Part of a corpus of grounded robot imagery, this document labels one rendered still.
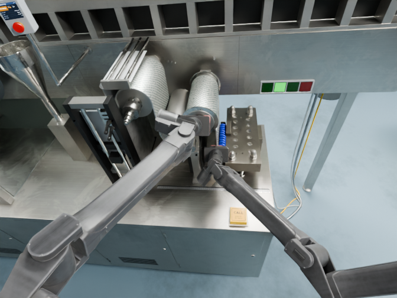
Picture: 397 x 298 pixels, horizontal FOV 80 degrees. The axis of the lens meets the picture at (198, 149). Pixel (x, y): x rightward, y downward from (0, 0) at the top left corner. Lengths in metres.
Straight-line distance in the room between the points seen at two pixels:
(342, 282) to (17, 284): 0.61
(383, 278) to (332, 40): 0.89
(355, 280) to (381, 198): 1.89
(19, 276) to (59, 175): 1.11
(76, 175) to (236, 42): 1.05
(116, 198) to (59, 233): 0.11
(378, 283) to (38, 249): 0.62
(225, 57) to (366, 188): 1.82
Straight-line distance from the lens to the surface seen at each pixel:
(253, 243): 1.27
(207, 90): 1.02
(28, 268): 0.43
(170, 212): 1.13
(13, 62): 1.17
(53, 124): 1.36
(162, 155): 0.56
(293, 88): 1.29
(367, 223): 2.35
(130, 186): 0.50
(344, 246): 2.19
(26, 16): 1.00
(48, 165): 1.59
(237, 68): 1.20
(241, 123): 1.27
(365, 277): 0.67
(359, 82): 1.38
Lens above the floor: 1.88
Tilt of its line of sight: 47 degrees down
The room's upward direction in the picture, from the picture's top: 8 degrees counter-clockwise
